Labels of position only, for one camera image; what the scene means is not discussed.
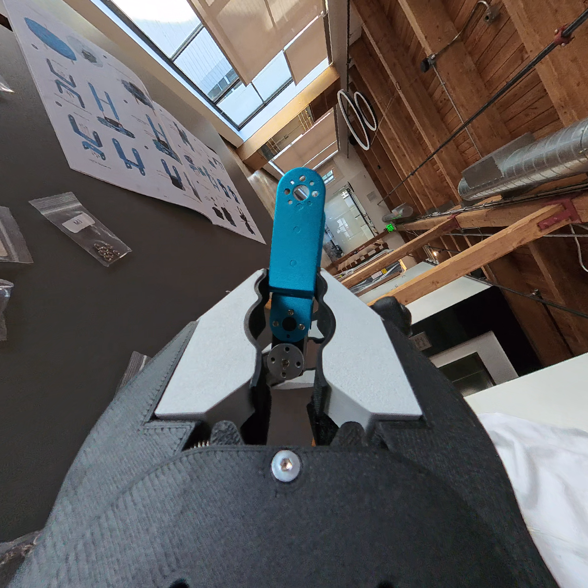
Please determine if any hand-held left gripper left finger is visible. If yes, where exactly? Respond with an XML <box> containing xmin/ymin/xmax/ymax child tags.
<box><xmin>155</xmin><ymin>269</ymin><xmax>272</xmax><ymax>435</ymax></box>

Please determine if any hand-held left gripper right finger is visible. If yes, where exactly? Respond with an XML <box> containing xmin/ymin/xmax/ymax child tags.
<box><xmin>312</xmin><ymin>269</ymin><xmax>423</xmax><ymax>432</ymax></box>

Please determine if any blue servo bracket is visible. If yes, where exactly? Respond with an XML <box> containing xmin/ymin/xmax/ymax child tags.
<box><xmin>266</xmin><ymin>168</ymin><xmax>328</xmax><ymax>384</ymax></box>

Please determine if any dark grey desk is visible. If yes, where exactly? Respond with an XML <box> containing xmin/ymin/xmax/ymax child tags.
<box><xmin>0</xmin><ymin>0</ymin><xmax>276</xmax><ymax>543</ymax></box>

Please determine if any wooden ceiling beam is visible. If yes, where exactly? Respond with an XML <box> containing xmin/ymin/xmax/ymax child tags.
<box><xmin>342</xmin><ymin>202</ymin><xmax>580</xmax><ymax>305</ymax></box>

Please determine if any zip bag of small nuts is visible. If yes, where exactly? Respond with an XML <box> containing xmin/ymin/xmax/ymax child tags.
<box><xmin>29</xmin><ymin>191</ymin><xmax>133</xmax><ymax>268</ymax></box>

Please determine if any zip bag of metal hardware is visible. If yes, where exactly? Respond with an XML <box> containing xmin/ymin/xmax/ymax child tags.
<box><xmin>0</xmin><ymin>279</ymin><xmax>15</xmax><ymax>342</ymax></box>

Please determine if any person in white shirt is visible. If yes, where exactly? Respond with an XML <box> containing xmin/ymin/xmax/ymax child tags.
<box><xmin>478</xmin><ymin>411</ymin><xmax>588</xmax><ymax>588</ymax></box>

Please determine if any assembly instruction booklet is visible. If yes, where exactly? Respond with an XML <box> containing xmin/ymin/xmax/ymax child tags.
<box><xmin>8</xmin><ymin>0</ymin><xmax>267</xmax><ymax>245</ymax></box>

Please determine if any zip bag of screws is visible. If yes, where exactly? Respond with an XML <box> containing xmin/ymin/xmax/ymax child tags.
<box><xmin>0</xmin><ymin>206</ymin><xmax>34</xmax><ymax>266</ymax></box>

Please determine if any large window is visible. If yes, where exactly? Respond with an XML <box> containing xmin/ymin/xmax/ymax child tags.
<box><xmin>89</xmin><ymin>0</ymin><xmax>295</xmax><ymax>132</ymax></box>

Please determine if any beige roller blind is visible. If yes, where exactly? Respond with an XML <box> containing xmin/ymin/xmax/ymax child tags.
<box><xmin>188</xmin><ymin>0</ymin><xmax>330</xmax><ymax>86</ymax></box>

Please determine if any small white ring lamp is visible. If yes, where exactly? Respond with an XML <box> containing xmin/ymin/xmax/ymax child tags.
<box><xmin>354</xmin><ymin>91</ymin><xmax>379</xmax><ymax>132</ymax></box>

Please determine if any large white ring lamp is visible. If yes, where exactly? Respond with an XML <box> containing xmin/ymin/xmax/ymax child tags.
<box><xmin>337</xmin><ymin>89</ymin><xmax>371</xmax><ymax>151</ymax></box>

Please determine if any silver air duct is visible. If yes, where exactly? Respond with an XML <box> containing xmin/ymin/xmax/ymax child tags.
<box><xmin>457</xmin><ymin>117</ymin><xmax>588</xmax><ymax>202</ymax></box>

